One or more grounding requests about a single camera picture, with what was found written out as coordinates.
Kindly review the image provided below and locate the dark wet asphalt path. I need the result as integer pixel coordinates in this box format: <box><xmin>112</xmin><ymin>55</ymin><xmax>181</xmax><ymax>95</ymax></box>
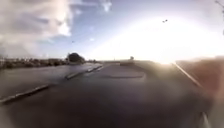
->
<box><xmin>0</xmin><ymin>61</ymin><xmax>224</xmax><ymax>128</ymax></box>

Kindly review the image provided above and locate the dark round tree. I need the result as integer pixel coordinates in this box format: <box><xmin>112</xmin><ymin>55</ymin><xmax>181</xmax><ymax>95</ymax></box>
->
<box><xmin>66</xmin><ymin>52</ymin><xmax>87</xmax><ymax>65</ymax></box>

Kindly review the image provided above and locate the grey asphalt road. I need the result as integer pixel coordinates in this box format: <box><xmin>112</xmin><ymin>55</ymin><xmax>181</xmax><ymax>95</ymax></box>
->
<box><xmin>0</xmin><ymin>63</ymin><xmax>102</xmax><ymax>100</ymax></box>

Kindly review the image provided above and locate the row of bushes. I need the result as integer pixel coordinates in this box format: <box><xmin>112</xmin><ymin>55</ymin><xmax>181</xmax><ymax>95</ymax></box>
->
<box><xmin>0</xmin><ymin>57</ymin><xmax>70</xmax><ymax>70</ymax></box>

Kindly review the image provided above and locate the low concrete kerb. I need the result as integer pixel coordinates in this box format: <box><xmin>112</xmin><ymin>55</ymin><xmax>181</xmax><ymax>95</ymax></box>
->
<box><xmin>0</xmin><ymin>64</ymin><xmax>105</xmax><ymax>105</ymax></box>

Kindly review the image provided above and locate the grass verge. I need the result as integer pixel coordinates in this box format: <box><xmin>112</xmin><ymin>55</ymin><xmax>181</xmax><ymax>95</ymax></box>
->
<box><xmin>173</xmin><ymin>57</ymin><xmax>224</xmax><ymax>103</ymax></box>

